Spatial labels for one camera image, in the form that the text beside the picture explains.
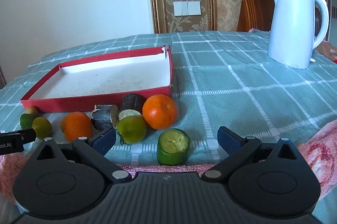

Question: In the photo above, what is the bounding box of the small orange tangerine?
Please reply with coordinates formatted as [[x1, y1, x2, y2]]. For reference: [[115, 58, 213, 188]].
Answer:
[[60, 111, 92, 142]]

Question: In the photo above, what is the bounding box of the dark eggplant piece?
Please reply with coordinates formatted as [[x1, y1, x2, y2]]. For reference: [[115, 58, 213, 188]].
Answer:
[[91, 105, 119, 131], [118, 93, 146, 121]]

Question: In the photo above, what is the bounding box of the green tomato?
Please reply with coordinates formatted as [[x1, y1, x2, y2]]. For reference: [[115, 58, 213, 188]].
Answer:
[[117, 116, 147, 145], [32, 117, 52, 139]]

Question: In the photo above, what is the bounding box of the brown kiwi fruit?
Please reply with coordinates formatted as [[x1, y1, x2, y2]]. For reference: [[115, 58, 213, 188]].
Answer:
[[26, 106, 39, 115]]

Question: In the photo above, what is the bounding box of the cut green cucumber piece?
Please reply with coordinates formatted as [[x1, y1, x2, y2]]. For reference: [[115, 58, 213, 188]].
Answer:
[[156, 128, 190, 166]]

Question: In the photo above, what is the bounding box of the large orange tangerine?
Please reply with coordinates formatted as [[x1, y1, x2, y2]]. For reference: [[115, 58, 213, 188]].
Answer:
[[142, 94, 178, 130]]

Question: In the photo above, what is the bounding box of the red shallow cardboard box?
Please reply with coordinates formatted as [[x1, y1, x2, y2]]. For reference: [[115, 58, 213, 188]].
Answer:
[[21, 46, 174, 113]]

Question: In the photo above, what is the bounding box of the teal plaid bedsheet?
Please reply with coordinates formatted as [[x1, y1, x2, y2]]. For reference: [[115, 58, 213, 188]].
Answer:
[[1, 31, 336, 164]]

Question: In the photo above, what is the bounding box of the pink floral towel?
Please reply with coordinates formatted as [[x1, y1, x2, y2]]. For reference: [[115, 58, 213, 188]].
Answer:
[[1, 120, 336, 203]]

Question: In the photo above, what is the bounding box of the white electric kettle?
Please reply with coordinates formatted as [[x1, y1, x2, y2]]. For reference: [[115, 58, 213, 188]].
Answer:
[[267, 0, 329, 69]]

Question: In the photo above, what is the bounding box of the wooden headboard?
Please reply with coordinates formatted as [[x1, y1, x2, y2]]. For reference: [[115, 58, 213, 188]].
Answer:
[[237, 0, 275, 32]]

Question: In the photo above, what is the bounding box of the white wall switch panel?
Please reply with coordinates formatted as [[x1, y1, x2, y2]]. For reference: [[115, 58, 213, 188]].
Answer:
[[173, 1, 201, 17]]

